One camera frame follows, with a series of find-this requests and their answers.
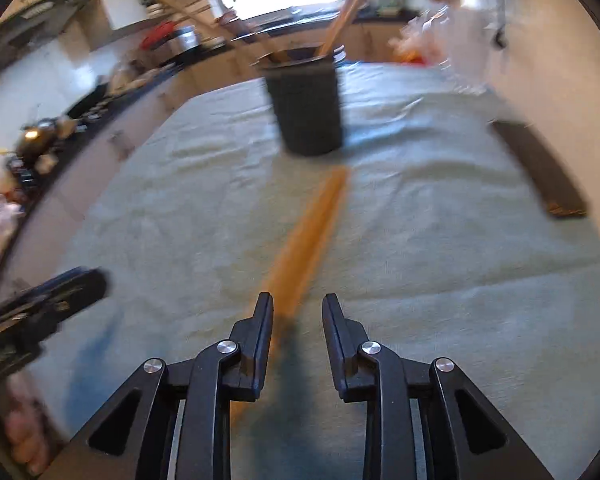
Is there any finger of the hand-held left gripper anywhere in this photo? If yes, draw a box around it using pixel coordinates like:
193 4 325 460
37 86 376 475
0 266 112 333

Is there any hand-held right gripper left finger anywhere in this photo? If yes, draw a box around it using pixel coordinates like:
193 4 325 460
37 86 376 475
40 292 275 480

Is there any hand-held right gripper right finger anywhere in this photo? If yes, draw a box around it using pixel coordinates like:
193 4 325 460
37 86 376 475
322 293 556 480

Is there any wooden chopstick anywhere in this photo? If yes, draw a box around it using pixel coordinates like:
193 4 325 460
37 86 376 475
229 167 352 427
317 0 377 59
325 0 392 57

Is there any black utensil holder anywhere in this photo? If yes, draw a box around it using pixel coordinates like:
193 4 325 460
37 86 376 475
256 46 347 157

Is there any person's left hand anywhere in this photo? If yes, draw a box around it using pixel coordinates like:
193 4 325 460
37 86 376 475
2 395 56 477

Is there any light blue towel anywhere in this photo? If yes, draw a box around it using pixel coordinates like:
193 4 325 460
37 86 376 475
0 60 600 480

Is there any red colander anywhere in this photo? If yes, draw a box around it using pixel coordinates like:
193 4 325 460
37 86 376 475
139 22 182 52

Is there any black phone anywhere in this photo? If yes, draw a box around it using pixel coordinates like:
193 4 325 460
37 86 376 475
489 119 589 219

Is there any silver rice cooker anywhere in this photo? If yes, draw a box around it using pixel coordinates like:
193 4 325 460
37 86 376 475
166 25 202 59

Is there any range hood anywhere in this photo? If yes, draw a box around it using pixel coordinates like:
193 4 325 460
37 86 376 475
0 0 97 32

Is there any open wall cabinet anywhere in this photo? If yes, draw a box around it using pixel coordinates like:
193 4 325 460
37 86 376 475
96 0 157 32

